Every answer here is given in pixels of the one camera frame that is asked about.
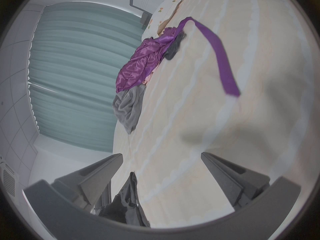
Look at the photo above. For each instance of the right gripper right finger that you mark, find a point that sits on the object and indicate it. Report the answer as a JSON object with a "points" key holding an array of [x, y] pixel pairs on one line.
{"points": [[235, 181]]}

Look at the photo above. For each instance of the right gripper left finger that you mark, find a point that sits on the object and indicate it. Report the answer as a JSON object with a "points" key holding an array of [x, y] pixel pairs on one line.
{"points": [[92, 181]]}

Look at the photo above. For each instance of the black T-shirt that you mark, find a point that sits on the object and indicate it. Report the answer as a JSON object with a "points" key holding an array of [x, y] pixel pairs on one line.
{"points": [[125, 206]]}

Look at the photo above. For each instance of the bed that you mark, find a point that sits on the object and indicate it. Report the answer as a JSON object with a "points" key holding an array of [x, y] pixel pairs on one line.
{"points": [[250, 109]]}

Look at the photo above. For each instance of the blue-green curtain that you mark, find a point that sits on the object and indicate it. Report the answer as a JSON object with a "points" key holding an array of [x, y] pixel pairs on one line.
{"points": [[82, 46], [75, 119]]}

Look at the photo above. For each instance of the grey garment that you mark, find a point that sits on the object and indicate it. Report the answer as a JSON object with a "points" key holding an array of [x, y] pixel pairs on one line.
{"points": [[128, 109]]}

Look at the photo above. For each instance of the white ceiling air conditioner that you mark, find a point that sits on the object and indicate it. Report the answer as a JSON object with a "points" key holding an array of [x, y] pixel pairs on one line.
{"points": [[7, 181]]}

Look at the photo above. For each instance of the pink garment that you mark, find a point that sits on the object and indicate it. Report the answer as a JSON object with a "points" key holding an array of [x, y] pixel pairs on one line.
{"points": [[148, 78]]}

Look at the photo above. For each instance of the purple garment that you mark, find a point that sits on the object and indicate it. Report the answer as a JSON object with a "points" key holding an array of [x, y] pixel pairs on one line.
{"points": [[135, 66]]}

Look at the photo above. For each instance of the small black garment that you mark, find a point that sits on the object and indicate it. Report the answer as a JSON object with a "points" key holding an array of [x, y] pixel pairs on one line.
{"points": [[173, 49]]}

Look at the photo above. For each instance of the grey bedside table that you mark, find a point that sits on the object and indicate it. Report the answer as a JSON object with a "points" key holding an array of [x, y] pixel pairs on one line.
{"points": [[145, 19]]}

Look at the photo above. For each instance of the white printed pillow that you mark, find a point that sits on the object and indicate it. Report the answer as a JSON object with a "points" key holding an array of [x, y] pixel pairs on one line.
{"points": [[162, 11]]}

